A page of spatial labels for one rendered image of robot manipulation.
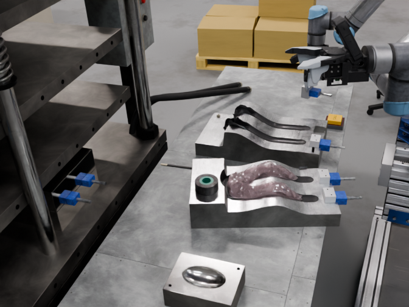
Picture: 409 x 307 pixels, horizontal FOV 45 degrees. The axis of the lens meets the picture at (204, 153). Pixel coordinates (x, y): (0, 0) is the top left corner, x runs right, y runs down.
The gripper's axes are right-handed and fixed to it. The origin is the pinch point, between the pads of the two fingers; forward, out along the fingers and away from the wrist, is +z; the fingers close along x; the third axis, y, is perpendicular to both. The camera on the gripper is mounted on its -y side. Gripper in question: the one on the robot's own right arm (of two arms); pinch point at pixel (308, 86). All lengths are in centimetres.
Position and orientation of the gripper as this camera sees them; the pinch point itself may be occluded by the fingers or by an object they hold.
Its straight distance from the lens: 226.4
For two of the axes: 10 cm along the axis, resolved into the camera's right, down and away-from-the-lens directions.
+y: 8.4, 2.4, -4.8
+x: 5.4, -4.4, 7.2
